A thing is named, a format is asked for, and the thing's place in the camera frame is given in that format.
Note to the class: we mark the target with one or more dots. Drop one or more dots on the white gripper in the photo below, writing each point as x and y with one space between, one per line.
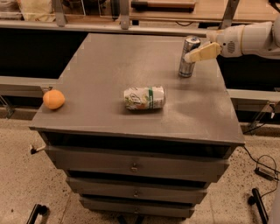
229 41

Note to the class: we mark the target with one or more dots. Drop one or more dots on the silver blue redbull can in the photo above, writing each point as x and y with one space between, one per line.
186 65

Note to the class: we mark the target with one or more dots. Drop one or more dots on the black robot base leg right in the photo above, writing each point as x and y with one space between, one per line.
256 199

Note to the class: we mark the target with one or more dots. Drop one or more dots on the grey metal shelf rail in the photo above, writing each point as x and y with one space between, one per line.
154 23

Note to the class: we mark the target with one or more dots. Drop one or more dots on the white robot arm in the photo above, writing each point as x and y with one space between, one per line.
261 39

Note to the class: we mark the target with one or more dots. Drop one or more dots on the orange fruit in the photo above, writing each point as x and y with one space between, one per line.
53 99

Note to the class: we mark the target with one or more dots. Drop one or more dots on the white green crushed can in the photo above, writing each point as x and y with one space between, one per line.
141 98

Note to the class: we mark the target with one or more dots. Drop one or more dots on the black power adapter with cable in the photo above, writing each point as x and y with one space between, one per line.
265 171

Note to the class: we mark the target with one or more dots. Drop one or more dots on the grey drawer cabinet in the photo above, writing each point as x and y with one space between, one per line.
154 161

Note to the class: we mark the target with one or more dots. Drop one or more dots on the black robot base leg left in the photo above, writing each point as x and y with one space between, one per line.
36 211

